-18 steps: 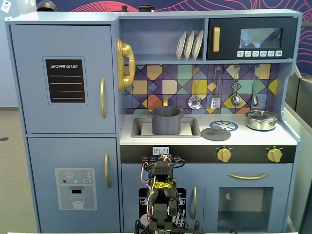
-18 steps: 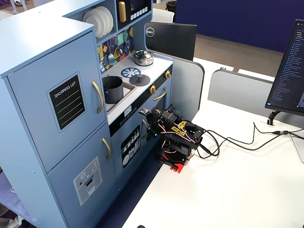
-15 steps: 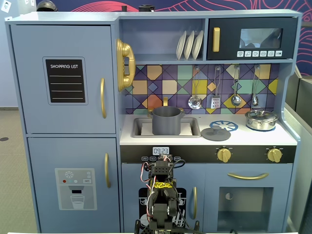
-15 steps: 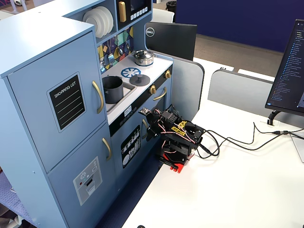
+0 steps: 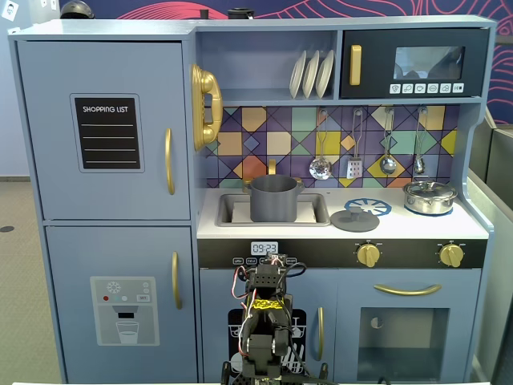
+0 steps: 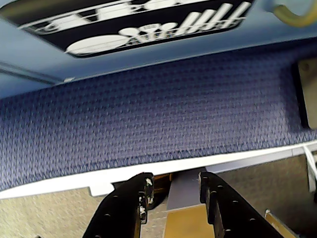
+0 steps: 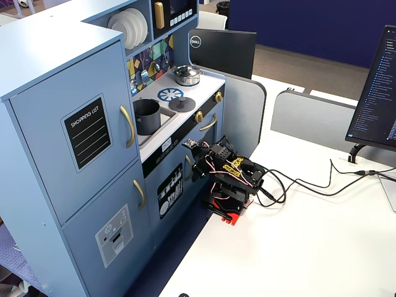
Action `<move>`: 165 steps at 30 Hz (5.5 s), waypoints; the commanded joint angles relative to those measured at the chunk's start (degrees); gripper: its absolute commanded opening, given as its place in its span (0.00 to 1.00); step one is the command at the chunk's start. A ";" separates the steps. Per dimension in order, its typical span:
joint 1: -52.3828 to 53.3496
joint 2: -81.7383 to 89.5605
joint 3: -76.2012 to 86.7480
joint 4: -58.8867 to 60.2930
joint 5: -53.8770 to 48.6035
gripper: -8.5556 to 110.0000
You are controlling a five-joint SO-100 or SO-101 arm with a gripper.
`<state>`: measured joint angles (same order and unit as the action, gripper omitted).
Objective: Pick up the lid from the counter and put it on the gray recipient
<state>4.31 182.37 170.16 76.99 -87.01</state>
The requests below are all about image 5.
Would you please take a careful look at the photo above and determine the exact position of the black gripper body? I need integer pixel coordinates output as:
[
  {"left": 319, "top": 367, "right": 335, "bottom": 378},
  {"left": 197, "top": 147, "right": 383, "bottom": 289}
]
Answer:
[{"left": 267, "top": 253, "right": 308, "bottom": 278}]

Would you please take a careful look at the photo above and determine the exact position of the dark gray pot lid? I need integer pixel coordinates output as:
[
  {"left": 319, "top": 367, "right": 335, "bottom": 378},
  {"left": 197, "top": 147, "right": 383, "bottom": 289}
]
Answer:
[{"left": 329, "top": 208, "right": 381, "bottom": 233}]

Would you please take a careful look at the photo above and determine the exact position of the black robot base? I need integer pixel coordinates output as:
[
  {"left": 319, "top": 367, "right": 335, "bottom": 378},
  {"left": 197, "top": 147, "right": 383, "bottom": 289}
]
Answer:
[{"left": 220, "top": 359, "right": 329, "bottom": 385}]

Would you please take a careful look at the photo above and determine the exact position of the steel pot lid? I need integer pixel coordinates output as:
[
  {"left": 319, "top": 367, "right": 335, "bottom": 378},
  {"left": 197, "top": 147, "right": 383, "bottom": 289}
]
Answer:
[{"left": 403, "top": 180, "right": 457, "bottom": 198}]

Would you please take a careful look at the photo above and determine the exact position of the digital clock display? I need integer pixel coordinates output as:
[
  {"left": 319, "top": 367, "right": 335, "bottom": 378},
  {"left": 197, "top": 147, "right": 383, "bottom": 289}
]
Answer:
[{"left": 250, "top": 241, "right": 279, "bottom": 257}]

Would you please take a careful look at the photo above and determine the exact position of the black control panel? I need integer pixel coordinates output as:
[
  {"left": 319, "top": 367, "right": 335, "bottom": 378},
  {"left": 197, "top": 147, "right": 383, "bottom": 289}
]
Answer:
[{"left": 196, "top": 239, "right": 489, "bottom": 270}]

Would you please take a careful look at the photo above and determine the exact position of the dark gray cooking pot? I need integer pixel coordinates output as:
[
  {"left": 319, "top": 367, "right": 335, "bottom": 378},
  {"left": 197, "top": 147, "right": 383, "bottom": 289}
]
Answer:
[{"left": 244, "top": 174, "right": 305, "bottom": 223}]

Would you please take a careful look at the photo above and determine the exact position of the blue dishwasher door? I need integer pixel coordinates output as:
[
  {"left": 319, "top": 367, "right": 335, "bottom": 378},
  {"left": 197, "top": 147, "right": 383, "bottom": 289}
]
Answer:
[{"left": 199, "top": 268, "right": 338, "bottom": 384}]

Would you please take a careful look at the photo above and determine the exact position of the black dishwasher sticker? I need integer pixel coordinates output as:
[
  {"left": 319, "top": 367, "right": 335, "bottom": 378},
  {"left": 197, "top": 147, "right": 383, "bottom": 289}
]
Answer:
[{"left": 227, "top": 307, "right": 308, "bottom": 376}]

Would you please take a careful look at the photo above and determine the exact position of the gray sink basin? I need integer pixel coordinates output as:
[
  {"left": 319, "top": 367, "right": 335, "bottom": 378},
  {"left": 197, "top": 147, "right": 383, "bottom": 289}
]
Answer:
[{"left": 216, "top": 192, "right": 331, "bottom": 228}]

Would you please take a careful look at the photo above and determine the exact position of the gold stove knob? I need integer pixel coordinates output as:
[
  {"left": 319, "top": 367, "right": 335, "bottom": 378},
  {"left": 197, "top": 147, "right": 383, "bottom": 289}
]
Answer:
[
  {"left": 355, "top": 242, "right": 382, "bottom": 269},
  {"left": 438, "top": 242, "right": 466, "bottom": 269}
]

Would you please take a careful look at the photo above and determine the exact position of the gold faucet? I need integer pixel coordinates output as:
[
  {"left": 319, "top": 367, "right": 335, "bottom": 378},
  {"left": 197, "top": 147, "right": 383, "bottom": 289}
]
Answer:
[{"left": 242, "top": 159, "right": 305, "bottom": 193}]

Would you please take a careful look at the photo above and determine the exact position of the metal skimmer spoon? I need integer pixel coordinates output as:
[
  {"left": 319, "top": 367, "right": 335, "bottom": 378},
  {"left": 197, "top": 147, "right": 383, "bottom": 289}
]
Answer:
[{"left": 309, "top": 107, "right": 333, "bottom": 180}]

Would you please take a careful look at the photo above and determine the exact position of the metal slotted spatula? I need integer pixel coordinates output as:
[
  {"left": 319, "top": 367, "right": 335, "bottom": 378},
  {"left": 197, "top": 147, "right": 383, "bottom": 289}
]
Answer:
[{"left": 346, "top": 107, "right": 365, "bottom": 180}]

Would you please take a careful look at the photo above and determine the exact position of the blue oven door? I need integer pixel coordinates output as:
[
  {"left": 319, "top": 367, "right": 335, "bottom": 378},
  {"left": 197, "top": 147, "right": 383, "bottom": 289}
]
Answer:
[{"left": 337, "top": 269, "right": 482, "bottom": 384}]

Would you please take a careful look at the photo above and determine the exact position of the colourful tile backsplash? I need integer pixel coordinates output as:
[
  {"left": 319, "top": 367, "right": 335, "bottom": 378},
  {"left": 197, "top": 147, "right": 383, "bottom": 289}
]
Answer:
[{"left": 204, "top": 105, "right": 461, "bottom": 189}]

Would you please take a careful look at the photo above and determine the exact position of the metal ladle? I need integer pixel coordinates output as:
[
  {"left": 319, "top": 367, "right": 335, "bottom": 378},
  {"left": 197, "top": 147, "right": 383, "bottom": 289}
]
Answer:
[{"left": 379, "top": 107, "right": 398, "bottom": 176}]

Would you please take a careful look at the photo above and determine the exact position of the steel pot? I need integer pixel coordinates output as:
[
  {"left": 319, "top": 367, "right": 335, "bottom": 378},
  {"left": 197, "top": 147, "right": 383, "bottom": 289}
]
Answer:
[{"left": 402, "top": 190, "right": 458, "bottom": 214}]

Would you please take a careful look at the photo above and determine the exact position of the metal whisk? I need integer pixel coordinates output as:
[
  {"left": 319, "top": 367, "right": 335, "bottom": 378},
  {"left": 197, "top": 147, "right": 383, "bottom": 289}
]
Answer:
[{"left": 413, "top": 106, "right": 428, "bottom": 176}]

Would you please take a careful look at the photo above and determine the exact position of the gold toy telephone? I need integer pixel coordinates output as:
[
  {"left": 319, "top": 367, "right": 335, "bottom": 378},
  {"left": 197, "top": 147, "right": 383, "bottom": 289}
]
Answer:
[{"left": 190, "top": 63, "right": 224, "bottom": 152}]

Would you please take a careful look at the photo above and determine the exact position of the white plate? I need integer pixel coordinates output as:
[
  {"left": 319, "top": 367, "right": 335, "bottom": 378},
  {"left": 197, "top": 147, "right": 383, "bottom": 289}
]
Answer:
[
  {"left": 315, "top": 49, "right": 335, "bottom": 99},
  {"left": 289, "top": 50, "right": 308, "bottom": 99},
  {"left": 302, "top": 50, "right": 321, "bottom": 99}
]

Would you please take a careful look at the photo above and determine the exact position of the gray ice dispenser sticker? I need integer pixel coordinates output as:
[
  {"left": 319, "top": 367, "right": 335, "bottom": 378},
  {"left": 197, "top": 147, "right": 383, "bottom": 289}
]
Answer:
[{"left": 89, "top": 275, "right": 160, "bottom": 347}]

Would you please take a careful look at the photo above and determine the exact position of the blue freezer door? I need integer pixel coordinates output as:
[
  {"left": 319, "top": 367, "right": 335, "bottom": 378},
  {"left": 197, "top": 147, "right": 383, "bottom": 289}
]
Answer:
[{"left": 44, "top": 225, "right": 198, "bottom": 384}]

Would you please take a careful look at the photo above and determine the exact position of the black shopping list board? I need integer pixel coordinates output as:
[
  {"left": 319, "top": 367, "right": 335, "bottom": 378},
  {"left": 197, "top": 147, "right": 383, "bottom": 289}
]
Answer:
[{"left": 70, "top": 93, "right": 146, "bottom": 174}]

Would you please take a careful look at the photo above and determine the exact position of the black toy microwave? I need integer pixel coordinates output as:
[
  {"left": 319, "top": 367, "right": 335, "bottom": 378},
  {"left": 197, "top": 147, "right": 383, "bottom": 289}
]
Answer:
[{"left": 339, "top": 27, "right": 491, "bottom": 99}]

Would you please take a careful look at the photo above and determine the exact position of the blue fridge door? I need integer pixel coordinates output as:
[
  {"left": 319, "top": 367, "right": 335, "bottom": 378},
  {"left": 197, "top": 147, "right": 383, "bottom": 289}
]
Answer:
[{"left": 16, "top": 39, "right": 192, "bottom": 221}]

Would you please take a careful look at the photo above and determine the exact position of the black round container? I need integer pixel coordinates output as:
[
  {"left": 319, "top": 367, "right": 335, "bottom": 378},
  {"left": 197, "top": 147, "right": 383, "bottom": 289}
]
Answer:
[{"left": 227, "top": 6, "right": 256, "bottom": 20}]

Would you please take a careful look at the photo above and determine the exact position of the blue toy kitchen unit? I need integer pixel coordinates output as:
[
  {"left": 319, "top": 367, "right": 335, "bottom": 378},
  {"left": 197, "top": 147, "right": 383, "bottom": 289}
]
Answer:
[{"left": 7, "top": 14, "right": 498, "bottom": 384}]

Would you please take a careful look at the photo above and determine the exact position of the black helmet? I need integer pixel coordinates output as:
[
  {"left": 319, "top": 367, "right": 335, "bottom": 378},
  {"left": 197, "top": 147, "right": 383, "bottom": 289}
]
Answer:
[{"left": 59, "top": 0, "right": 96, "bottom": 20}]

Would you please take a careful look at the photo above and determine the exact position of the gold dishwasher handle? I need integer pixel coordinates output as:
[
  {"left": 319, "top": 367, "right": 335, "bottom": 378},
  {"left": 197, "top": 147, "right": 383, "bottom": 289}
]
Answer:
[{"left": 316, "top": 306, "right": 325, "bottom": 362}]

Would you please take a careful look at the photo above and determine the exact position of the gold freezer door handle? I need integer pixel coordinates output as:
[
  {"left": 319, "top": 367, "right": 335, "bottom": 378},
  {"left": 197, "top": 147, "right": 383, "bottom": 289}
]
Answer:
[{"left": 171, "top": 251, "right": 184, "bottom": 310}]

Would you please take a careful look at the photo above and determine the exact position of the gold oven handle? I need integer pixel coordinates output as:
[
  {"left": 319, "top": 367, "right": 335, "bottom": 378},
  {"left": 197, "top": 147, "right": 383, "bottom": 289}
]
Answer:
[{"left": 373, "top": 283, "right": 442, "bottom": 297}]

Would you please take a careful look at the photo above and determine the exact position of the gold fridge door handle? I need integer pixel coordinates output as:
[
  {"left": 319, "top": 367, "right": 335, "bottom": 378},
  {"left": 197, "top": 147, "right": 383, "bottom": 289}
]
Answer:
[{"left": 164, "top": 128, "right": 176, "bottom": 197}]

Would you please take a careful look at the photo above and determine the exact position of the gold microwave handle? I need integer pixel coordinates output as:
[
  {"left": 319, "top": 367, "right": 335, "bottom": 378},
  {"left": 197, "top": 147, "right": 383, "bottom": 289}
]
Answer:
[{"left": 349, "top": 44, "right": 362, "bottom": 87}]

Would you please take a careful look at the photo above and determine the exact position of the wall photo print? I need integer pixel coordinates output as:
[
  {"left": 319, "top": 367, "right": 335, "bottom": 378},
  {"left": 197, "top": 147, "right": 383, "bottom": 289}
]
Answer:
[{"left": 1, "top": 1, "right": 20, "bottom": 22}]

